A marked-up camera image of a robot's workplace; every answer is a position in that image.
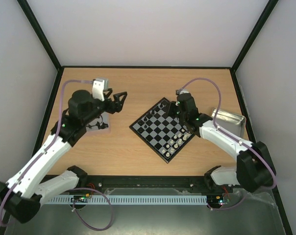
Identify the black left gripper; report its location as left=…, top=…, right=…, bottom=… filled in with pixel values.
left=83, top=89, right=128, bottom=126

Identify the black white chess board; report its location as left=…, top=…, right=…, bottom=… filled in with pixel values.
left=129, top=97, right=194, bottom=163

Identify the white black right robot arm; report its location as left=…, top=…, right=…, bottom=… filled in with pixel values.
left=167, top=93, right=275, bottom=192

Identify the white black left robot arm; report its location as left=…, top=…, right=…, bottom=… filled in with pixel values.
left=0, top=88, right=127, bottom=223

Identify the grey tray of black pieces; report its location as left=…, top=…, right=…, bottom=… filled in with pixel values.
left=86, top=113, right=110, bottom=135

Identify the metal tray of white pieces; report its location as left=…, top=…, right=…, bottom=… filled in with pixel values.
left=216, top=109, right=246, bottom=138

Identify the black enclosure frame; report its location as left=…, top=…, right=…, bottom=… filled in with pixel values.
left=0, top=0, right=293, bottom=235

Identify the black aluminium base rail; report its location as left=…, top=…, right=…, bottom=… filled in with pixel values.
left=72, top=174, right=276, bottom=194

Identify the light blue slotted cable duct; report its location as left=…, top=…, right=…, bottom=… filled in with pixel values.
left=46, top=195, right=207, bottom=205

